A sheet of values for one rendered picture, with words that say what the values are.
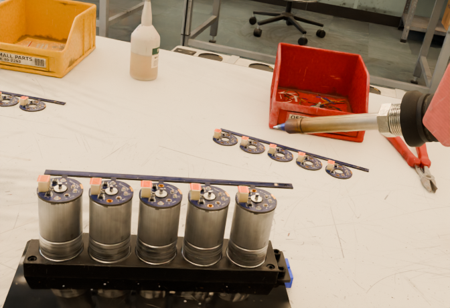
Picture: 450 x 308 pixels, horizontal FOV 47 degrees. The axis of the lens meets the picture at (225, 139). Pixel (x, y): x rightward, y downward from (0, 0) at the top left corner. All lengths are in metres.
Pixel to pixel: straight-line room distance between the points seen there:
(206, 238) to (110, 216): 0.06
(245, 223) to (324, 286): 0.08
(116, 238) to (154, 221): 0.02
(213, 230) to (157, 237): 0.03
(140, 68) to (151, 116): 0.10
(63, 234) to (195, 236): 0.07
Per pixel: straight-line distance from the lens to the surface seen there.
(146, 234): 0.30
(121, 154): 0.46
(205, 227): 0.30
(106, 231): 0.30
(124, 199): 0.29
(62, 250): 0.31
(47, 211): 0.30
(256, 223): 0.30
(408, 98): 0.23
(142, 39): 0.60
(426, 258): 0.41
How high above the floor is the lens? 0.98
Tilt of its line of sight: 27 degrees down
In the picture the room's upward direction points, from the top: 8 degrees clockwise
